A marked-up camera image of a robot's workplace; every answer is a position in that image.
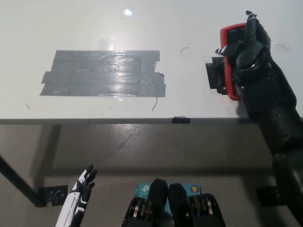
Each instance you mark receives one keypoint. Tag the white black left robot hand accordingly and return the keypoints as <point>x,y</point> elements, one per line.
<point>78,201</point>

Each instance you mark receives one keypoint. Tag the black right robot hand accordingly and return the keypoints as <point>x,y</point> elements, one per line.
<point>258,82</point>

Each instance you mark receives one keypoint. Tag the red digital multimeter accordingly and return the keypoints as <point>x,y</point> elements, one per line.
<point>228,75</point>

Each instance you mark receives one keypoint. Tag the black diagonal table leg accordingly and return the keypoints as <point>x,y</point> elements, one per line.
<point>16,177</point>

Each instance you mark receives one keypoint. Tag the small black tape strip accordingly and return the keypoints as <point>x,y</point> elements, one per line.
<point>181,120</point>

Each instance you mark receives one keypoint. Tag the grey duct tape patch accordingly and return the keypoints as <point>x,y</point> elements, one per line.
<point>94,73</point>

